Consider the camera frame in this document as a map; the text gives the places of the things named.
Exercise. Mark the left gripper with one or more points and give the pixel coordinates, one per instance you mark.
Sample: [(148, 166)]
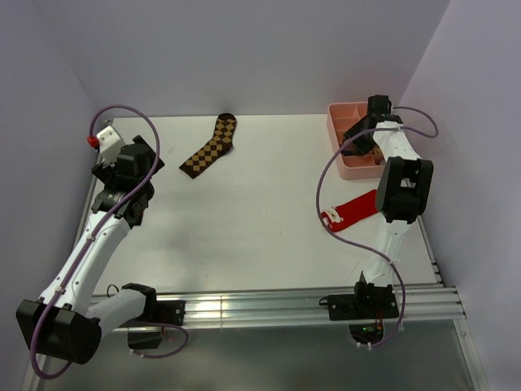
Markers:
[(106, 173)]

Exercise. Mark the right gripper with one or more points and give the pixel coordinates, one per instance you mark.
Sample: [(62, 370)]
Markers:
[(361, 149)]

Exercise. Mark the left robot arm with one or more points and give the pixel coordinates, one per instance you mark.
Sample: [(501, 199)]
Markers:
[(62, 323)]

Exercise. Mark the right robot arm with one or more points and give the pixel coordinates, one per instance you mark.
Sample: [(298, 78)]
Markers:
[(403, 188)]

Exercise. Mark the brown tan argyle sock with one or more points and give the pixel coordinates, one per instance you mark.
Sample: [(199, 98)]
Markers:
[(217, 146)]

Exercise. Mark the red santa sock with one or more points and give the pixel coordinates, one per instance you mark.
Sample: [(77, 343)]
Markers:
[(341, 217)]

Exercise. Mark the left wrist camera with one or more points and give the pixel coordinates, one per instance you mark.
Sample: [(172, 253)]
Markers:
[(109, 144)]

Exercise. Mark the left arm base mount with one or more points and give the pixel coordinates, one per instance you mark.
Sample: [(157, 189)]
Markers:
[(166, 314)]

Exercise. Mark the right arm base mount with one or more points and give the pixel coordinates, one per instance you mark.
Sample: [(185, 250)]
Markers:
[(377, 309)]

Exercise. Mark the aluminium frame rail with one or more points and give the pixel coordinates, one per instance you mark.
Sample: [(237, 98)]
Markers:
[(285, 308)]

